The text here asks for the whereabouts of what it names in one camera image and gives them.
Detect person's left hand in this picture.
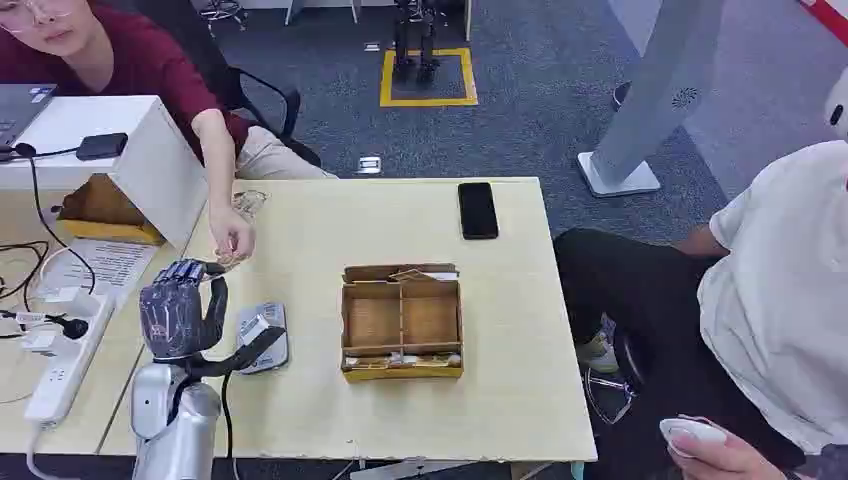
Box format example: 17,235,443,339
207,203,257,264
665,415,790,480

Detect brown cardboard box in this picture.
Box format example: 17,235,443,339
57,173,166,247

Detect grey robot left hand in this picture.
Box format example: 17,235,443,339
139,259,231,363

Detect person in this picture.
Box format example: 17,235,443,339
553,66,848,480
0,0,336,266

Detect white remote control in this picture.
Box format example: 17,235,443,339
659,417,729,458

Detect chrome chair base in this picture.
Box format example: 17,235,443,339
581,316,645,427

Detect cards in wide box slot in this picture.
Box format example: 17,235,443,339
344,352,462,370

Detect white pillar stand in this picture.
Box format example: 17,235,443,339
575,0,727,199

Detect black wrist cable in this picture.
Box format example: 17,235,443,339
188,325,287,465

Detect wooden card box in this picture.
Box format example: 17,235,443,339
340,263,465,384

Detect clear plastic wrapper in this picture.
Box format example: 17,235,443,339
231,190,270,221

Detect cards in narrow box slot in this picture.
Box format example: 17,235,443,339
388,267,460,284

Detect black plug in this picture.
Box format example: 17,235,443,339
46,313,91,341

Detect black power cable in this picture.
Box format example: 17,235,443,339
0,142,98,299

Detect printed paper sheet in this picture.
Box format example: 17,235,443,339
38,238,160,307

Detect white power strip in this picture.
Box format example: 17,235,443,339
23,294,117,427

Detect black office chair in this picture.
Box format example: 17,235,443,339
125,0,324,168

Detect black humanoid robot legs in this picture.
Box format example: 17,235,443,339
390,0,443,86

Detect wrapped card pack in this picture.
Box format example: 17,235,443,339
235,302,291,376

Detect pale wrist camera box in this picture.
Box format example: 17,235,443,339
239,315,272,347

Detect yellow floor tape square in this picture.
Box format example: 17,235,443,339
378,46,480,109

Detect grey laptop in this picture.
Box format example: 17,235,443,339
0,83,58,148

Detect chrome stool base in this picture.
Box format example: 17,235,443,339
197,0,250,33

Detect black power adapter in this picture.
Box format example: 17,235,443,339
75,132,130,162

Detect black smartphone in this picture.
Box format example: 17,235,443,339
457,182,500,241

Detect red and white barrier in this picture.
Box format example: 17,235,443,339
797,0,848,49

